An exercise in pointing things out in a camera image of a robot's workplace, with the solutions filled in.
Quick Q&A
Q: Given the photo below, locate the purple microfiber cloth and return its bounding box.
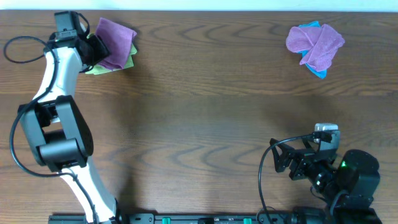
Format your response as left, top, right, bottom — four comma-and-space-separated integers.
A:
95, 17, 137, 70

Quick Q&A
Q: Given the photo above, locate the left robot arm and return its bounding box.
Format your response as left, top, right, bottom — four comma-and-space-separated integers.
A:
15, 32, 125, 223

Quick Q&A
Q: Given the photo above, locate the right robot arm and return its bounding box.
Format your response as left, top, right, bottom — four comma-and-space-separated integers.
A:
270, 137, 381, 223

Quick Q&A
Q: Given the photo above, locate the folded green cloth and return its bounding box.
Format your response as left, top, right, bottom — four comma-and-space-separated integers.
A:
85, 31, 137, 75

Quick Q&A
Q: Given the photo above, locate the blue cloth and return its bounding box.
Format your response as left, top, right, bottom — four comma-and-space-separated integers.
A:
297, 21, 328, 80

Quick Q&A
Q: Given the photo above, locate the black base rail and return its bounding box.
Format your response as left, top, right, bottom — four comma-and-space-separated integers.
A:
48, 207, 327, 224

